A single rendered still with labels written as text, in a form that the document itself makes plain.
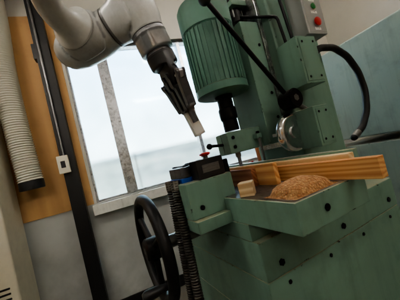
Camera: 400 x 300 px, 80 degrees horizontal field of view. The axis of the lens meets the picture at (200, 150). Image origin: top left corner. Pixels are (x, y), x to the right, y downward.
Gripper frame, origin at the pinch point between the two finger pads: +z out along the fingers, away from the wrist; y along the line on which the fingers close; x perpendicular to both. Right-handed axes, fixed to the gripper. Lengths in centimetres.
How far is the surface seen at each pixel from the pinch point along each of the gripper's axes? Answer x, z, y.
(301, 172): -11.3, 22.3, -15.8
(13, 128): 50, -55, 138
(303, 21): -50, -14, -7
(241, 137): -15.9, 10.9, 5.2
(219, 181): 3.3, 16.2, -3.6
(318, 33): -53, -8, -8
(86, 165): 22, -13, 151
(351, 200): -9.0, 28.1, -26.6
